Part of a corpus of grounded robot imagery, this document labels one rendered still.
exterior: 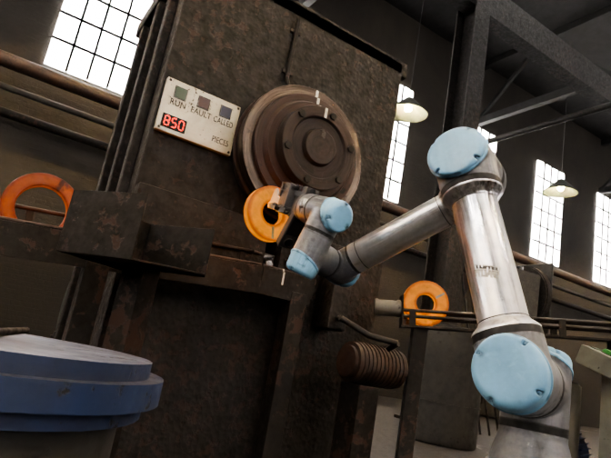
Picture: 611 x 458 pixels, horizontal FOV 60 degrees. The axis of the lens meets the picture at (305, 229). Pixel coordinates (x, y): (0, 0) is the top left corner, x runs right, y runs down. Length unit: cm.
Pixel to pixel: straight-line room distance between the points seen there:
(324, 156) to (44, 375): 139
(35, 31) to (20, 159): 177
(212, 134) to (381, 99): 80
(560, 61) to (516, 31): 97
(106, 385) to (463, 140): 82
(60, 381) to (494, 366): 67
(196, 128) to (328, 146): 43
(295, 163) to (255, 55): 50
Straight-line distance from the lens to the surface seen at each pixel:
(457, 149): 106
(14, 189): 150
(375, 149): 218
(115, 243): 112
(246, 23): 203
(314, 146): 170
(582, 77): 895
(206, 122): 180
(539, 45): 823
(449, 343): 422
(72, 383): 41
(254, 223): 143
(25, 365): 42
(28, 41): 827
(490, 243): 99
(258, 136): 169
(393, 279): 1013
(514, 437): 104
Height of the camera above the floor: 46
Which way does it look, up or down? 13 degrees up
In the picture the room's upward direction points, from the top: 10 degrees clockwise
